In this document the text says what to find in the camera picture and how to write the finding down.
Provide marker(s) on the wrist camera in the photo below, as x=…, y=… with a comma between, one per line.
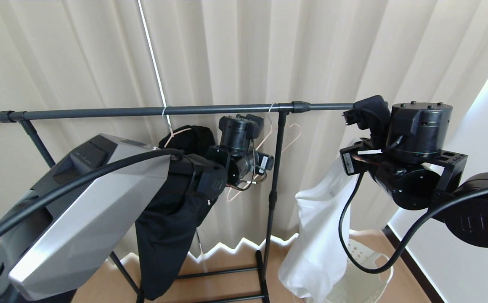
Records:
x=370, y=111
x=255, y=124

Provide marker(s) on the black clothes rack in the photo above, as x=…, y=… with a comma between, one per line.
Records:
x=101, y=112

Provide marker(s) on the white laundry basket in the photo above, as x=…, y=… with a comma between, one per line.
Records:
x=366, y=286

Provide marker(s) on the white printed garment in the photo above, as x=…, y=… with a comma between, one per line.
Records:
x=315, y=235

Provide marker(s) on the pink clothes hanger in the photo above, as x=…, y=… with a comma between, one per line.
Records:
x=172, y=136
x=292, y=136

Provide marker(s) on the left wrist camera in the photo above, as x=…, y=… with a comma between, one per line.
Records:
x=255, y=124

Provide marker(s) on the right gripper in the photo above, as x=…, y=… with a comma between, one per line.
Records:
x=349, y=162

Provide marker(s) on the beige curtain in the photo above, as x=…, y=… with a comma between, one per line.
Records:
x=269, y=50

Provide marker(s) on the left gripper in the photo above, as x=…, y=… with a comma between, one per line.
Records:
x=240, y=168

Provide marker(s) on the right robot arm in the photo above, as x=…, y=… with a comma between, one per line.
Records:
x=420, y=130

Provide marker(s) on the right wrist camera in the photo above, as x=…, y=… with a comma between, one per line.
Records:
x=370, y=111

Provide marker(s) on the black garment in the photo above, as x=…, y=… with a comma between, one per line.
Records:
x=164, y=235

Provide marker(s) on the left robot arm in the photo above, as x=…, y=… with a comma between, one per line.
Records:
x=80, y=219

